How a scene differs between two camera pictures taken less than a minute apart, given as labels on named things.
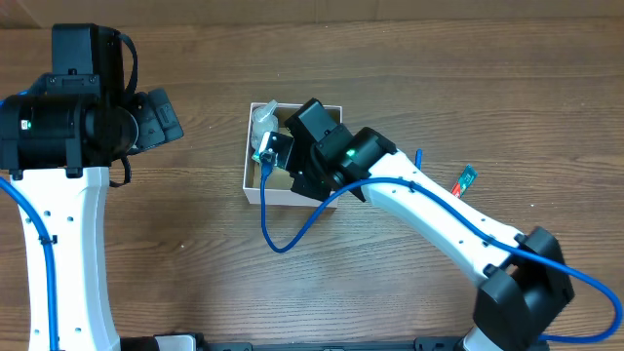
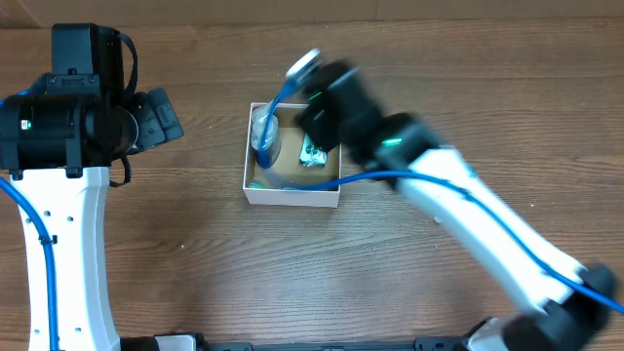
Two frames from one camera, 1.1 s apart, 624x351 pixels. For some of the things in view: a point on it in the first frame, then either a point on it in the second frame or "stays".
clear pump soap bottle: (264, 121) stays
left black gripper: (140, 106) stays
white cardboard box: (280, 190) stays
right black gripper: (310, 185) -> (319, 135)
